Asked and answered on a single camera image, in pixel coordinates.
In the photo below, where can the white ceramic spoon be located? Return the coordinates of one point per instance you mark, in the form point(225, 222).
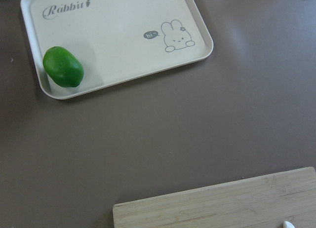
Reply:
point(287, 224)

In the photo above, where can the cream rabbit tray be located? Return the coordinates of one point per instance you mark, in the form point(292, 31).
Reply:
point(115, 40)

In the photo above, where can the green lime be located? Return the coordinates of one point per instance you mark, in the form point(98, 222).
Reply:
point(63, 67)

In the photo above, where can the wooden cutting board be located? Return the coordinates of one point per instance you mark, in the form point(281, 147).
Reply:
point(259, 202)

